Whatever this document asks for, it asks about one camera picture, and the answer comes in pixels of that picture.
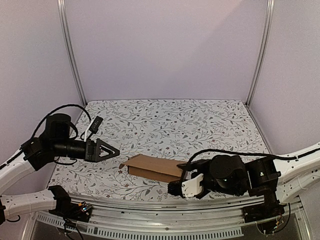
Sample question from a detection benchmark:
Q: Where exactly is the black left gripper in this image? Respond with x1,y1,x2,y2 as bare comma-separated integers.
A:
52,138,120,163

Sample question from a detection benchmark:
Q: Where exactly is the brown cardboard box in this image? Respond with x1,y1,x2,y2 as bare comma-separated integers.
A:
119,154,185,183

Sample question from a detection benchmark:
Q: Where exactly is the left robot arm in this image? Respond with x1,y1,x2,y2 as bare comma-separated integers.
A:
0,113,120,223

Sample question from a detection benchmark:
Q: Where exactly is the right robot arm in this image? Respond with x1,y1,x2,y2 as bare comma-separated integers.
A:
167,143,320,218

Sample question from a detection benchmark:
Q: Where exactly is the floral patterned table mat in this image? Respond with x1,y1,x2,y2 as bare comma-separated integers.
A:
49,99,268,202

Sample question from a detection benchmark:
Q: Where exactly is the small green circuit board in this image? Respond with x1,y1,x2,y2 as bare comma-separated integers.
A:
77,202,93,213

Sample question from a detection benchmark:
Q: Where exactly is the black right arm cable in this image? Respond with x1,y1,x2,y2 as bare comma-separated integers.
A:
179,148,320,181

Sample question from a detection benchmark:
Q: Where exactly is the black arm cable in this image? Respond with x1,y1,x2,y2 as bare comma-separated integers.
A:
179,148,320,181
0,104,92,168

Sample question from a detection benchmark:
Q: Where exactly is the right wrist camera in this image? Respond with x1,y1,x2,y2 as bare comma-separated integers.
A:
167,173,204,198

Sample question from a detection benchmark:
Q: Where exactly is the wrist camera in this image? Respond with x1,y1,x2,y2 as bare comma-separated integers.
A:
167,173,204,198
80,116,104,142

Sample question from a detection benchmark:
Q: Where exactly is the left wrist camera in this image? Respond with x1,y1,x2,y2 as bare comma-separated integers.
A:
80,116,104,142

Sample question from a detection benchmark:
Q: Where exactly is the aluminium front rail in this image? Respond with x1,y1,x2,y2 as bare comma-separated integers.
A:
21,192,310,240

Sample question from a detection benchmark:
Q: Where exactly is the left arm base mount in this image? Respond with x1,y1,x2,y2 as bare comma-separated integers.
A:
48,202,93,223

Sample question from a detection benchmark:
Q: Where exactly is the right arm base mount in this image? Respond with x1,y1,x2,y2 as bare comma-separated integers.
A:
241,202,285,223

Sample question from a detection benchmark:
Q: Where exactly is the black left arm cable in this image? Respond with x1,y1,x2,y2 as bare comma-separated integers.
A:
0,104,92,168

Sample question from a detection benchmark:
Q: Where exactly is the left aluminium frame post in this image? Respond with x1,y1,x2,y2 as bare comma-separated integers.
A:
57,0,88,106

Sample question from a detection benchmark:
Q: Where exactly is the aluminium frame post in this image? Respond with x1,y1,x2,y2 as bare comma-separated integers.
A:
57,0,88,106
245,0,275,108

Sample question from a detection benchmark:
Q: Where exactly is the right aluminium frame post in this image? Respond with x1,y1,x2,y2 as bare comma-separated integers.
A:
245,0,275,108

